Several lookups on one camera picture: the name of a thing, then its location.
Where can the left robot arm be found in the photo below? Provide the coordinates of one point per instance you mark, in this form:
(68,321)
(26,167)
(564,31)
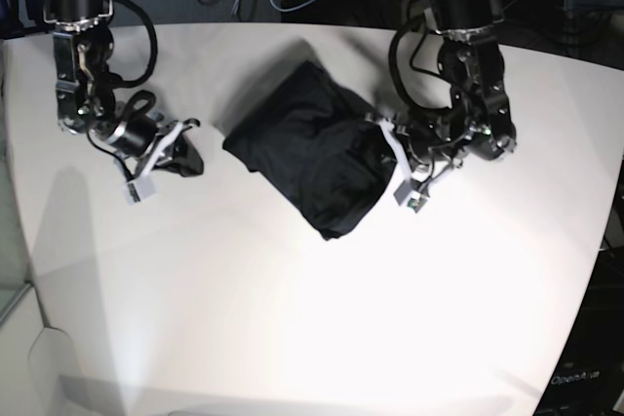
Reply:
(429,143)

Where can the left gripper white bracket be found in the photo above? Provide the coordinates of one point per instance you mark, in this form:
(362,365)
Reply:
(421,169)

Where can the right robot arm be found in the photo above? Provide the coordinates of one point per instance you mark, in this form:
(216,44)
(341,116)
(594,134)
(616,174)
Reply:
(119,117)

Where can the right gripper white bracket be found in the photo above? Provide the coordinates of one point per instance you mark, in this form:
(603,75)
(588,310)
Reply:
(155,146)

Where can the black OpenArm case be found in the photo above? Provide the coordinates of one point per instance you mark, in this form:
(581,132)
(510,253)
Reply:
(588,378)

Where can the dark navy long-sleeve shirt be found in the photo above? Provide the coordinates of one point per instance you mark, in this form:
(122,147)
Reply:
(312,140)

